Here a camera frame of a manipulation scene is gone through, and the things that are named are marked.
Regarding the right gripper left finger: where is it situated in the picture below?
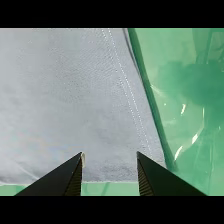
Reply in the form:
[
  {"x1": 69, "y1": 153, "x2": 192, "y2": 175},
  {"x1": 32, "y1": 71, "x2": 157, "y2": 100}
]
[{"x1": 14, "y1": 151, "x2": 84, "y2": 197}]

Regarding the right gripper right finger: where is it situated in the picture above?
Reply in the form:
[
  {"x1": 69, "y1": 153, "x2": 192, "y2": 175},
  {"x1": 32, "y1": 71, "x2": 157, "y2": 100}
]
[{"x1": 136, "y1": 151, "x2": 207, "y2": 197}]

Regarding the grey garment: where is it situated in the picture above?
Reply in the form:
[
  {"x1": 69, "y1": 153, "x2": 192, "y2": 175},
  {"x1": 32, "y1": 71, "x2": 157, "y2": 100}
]
[{"x1": 0, "y1": 27, "x2": 168, "y2": 186}]

